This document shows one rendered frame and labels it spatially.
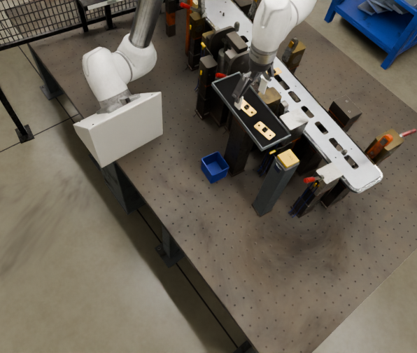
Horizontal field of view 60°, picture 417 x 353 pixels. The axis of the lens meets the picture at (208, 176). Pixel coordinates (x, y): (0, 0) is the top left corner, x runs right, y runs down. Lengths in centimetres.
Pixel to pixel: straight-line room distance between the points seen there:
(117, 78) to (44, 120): 134
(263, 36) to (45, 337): 195
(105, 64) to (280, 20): 89
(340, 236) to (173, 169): 87
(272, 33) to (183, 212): 92
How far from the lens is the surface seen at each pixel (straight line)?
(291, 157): 138
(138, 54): 181
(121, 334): 230
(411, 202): 210
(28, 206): 266
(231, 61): 162
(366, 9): 398
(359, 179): 164
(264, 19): 114
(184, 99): 207
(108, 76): 174
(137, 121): 172
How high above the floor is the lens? 227
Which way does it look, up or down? 61 degrees down
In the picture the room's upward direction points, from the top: 10 degrees clockwise
